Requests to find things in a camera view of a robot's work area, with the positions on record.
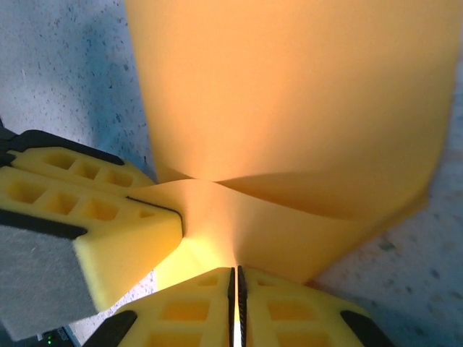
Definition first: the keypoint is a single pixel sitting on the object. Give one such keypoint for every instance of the orange cloth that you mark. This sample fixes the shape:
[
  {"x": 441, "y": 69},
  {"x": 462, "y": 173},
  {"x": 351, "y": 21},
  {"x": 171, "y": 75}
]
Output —
[{"x": 289, "y": 108}]

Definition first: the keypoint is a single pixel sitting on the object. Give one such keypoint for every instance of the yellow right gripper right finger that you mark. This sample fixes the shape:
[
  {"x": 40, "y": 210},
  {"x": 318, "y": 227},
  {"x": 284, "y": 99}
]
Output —
[{"x": 289, "y": 314}]

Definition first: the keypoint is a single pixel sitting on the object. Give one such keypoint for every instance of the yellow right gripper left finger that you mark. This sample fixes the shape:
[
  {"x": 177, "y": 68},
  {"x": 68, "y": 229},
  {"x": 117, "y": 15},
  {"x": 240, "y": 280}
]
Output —
[{"x": 188, "y": 314}]

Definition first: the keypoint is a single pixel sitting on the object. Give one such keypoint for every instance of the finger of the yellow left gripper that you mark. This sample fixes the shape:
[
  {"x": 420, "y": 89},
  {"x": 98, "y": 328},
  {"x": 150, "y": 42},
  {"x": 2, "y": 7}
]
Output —
[
  {"x": 90, "y": 170},
  {"x": 126, "y": 246}
]

